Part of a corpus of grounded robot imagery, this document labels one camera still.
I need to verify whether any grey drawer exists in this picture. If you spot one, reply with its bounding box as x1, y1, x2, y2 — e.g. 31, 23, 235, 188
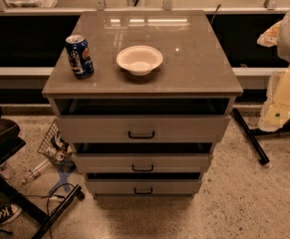
73, 153, 210, 173
55, 116, 230, 143
86, 179, 201, 196

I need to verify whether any black chair with legs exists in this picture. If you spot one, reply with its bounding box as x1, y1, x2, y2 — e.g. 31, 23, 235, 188
0, 107, 85, 239

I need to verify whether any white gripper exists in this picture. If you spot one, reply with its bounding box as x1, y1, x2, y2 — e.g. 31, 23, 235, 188
257, 21, 290, 132

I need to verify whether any blue pepsi soda can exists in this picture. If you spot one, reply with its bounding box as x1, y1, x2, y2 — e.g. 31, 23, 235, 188
65, 35, 94, 79

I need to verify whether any grey bottom drawer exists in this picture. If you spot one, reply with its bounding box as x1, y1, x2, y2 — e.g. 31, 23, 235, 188
86, 179, 201, 196

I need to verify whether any white paper bowl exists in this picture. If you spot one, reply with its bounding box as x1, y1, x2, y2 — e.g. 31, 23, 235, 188
116, 46, 163, 76

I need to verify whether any clear plastic bottle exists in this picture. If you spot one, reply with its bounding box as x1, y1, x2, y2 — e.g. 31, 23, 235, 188
22, 159, 51, 184

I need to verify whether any grey middle drawer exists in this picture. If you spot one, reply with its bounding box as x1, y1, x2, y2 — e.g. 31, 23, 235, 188
73, 153, 210, 173

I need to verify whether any black metal stand base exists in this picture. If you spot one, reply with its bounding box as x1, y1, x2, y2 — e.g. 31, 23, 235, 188
232, 109, 290, 165

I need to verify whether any black and white sneaker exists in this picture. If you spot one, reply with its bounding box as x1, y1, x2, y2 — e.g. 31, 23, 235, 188
0, 203, 22, 226

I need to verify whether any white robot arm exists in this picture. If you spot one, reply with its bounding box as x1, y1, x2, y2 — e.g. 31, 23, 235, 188
257, 10, 290, 131

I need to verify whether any grey top drawer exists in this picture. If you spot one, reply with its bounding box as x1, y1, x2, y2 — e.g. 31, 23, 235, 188
55, 116, 230, 143

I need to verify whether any wire mesh basket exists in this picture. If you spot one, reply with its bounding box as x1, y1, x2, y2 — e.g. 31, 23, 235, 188
38, 121, 74, 167

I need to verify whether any grey three-drawer cabinet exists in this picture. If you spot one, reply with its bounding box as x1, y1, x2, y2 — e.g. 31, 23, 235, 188
41, 10, 244, 198

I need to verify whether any black floor cable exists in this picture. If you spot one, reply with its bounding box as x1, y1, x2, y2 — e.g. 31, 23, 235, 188
21, 182, 76, 239

